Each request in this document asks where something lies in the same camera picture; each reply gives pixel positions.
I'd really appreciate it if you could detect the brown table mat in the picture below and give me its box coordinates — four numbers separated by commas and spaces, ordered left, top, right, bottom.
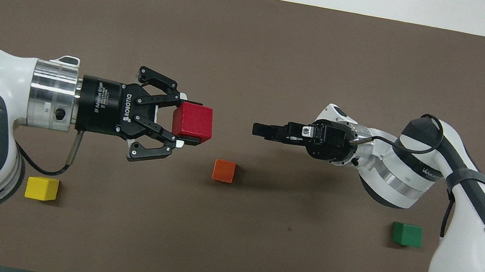
0, 0, 485, 272

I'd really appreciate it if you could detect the red wooden block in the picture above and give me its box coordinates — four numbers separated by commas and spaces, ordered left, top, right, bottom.
169, 101, 217, 145

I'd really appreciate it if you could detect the black velcro cable strap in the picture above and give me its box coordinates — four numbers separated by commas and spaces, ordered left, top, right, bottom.
442, 166, 485, 206

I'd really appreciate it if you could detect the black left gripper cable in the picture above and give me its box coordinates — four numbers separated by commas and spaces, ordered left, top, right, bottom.
9, 118, 85, 181

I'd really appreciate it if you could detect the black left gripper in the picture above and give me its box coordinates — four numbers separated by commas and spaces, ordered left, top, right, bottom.
71, 56, 211, 173

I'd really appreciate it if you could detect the yellow wooden block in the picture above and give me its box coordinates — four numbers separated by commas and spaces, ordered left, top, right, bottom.
24, 175, 60, 204

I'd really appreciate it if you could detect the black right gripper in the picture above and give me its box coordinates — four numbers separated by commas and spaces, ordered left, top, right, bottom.
249, 110, 360, 167

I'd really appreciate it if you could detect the orange wooden block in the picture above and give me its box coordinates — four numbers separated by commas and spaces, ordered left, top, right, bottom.
211, 158, 237, 184

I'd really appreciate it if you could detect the green wooden block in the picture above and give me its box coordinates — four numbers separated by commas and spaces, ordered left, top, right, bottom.
390, 221, 425, 249

